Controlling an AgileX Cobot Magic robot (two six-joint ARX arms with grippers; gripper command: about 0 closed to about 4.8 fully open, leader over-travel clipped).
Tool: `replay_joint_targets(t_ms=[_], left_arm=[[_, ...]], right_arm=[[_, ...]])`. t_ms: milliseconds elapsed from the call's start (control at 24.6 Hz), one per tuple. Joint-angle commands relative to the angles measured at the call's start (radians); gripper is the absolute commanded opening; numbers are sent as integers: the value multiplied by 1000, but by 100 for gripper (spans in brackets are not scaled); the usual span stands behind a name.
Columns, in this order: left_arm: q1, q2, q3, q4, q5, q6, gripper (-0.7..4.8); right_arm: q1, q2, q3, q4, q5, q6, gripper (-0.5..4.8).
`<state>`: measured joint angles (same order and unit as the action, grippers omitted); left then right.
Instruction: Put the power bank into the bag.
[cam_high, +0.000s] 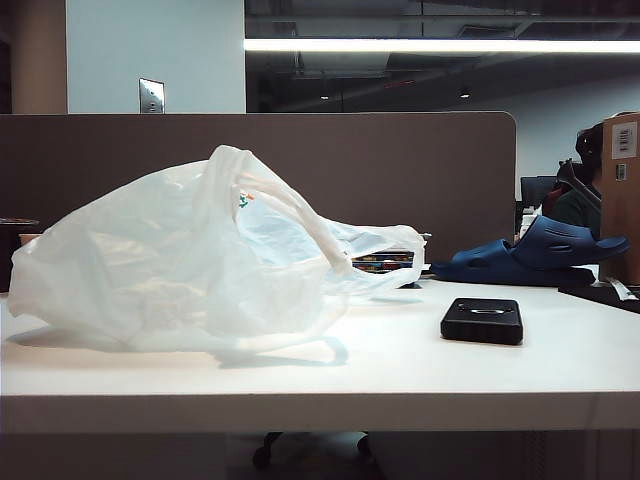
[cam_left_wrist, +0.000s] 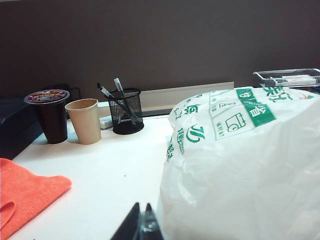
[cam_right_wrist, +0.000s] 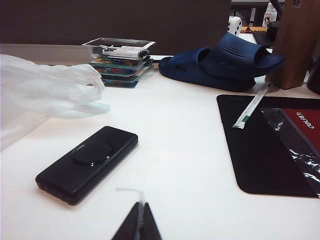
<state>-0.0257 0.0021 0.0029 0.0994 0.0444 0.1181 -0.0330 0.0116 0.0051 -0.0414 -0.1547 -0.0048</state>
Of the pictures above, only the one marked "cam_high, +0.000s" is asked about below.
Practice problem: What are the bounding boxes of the white plastic shopping bag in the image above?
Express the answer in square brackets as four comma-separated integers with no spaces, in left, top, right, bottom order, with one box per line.
[7,143,426,357]

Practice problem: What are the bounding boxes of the black power bank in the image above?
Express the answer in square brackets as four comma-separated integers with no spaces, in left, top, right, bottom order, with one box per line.
[439,297,525,346]

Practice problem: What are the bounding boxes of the colourful printed box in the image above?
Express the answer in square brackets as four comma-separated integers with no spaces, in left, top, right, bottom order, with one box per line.
[349,248,417,274]

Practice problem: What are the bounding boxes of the brown desk partition panel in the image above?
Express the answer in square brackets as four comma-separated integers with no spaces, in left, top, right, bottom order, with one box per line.
[0,110,517,295]

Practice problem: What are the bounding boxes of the blue foam slipper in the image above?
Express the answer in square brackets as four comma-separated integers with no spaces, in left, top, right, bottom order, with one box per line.
[429,238,597,289]
[508,213,632,272]

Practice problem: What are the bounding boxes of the black computer monitor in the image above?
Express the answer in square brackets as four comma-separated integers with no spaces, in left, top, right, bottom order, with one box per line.
[519,175,559,217]

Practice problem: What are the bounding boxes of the long ceiling light strip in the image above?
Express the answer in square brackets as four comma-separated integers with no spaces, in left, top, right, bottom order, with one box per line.
[243,38,640,54]

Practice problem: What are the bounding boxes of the person in green shirt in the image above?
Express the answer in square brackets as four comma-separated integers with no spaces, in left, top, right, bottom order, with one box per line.
[545,122,604,242]

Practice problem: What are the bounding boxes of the grey metal chair armrest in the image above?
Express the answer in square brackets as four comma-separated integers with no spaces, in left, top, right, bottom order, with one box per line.
[554,157,603,211]

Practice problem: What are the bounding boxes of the black desk mat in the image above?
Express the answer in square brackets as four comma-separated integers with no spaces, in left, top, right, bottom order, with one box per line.
[558,278,640,315]

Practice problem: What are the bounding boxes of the brown cardboard box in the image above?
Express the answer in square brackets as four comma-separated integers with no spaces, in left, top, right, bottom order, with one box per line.
[599,111,640,284]

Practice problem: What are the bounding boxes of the white paper strip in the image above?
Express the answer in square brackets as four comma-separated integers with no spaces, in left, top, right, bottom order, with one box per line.
[603,275,640,302]

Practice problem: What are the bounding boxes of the dark round container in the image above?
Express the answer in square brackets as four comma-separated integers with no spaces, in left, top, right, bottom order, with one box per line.
[0,216,41,294]

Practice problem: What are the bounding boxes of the metal wall plate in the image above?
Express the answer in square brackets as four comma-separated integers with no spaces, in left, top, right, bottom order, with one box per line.
[138,77,167,114]

